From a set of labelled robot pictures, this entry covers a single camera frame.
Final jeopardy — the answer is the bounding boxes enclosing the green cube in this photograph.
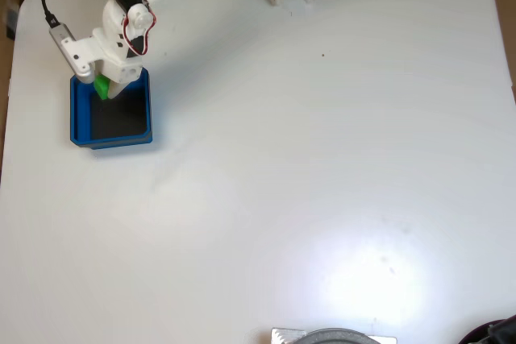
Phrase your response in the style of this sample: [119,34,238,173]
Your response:
[93,73,112,101]

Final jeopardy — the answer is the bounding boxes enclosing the blue box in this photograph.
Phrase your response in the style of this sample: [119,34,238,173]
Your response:
[69,68,154,151]

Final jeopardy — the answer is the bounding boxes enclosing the dark grey round base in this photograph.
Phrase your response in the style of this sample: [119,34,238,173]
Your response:
[296,327,382,344]

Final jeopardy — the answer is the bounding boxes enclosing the black round object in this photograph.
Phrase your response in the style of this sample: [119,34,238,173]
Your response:
[459,313,516,344]

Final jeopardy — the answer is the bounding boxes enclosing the red white servo wire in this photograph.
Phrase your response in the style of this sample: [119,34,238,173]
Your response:
[122,8,157,57]

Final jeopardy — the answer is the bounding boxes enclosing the silver gripper camera box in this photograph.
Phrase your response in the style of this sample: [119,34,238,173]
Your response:
[48,23,98,85]

